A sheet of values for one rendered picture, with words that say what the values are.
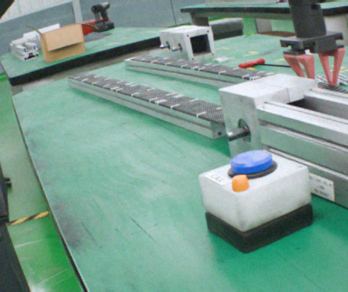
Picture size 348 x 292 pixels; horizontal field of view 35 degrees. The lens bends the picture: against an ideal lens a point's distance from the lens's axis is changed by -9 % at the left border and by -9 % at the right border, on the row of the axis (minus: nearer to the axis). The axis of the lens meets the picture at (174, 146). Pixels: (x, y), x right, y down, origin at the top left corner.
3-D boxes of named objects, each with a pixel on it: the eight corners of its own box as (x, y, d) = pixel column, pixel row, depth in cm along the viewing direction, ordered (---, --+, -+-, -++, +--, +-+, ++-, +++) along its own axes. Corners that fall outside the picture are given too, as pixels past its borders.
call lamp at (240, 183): (229, 188, 51) (227, 176, 51) (244, 183, 52) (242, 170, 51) (237, 193, 50) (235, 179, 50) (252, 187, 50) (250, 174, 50)
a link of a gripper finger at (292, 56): (343, 92, 91) (333, 37, 89) (312, 102, 89) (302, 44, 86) (321, 87, 97) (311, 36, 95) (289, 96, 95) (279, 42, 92)
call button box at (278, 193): (207, 230, 58) (195, 171, 57) (286, 198, 62) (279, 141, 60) (245, 255, 51) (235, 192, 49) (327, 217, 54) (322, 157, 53)
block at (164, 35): (156, 61, 184) (151, 33, 182) (190, 52, 188) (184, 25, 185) (169, 62, 175) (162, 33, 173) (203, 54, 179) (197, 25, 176)
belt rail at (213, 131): (68, 86, 175) (66, 76, 174) (80, 82, 177) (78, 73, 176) (213, 139, 89) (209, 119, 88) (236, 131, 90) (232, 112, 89)
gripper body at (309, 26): (346, 42, 90) (336, 1, 88) (302, 52, 87) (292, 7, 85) (324, 40, 96) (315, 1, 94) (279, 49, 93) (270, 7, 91)
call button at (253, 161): (225, 178, 56) (222, 157, 55) (261, 165, 57) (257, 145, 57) (246, 188, 52) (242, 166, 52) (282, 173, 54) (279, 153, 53)
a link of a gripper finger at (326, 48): (352, 88, 92) (343, 36, 89) (324, 98, 90) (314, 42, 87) (330, 84, 98) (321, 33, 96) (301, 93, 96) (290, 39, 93)
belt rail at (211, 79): (125, 69, 182) (124, 60, 181) (137, 65, 183) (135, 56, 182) (310, 107, 95) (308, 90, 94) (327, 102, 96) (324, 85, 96)
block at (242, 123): (214, 166, 77) (200, 93, 74) (291, 138, 81) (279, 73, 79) (249, 181, 69) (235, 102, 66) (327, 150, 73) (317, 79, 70)
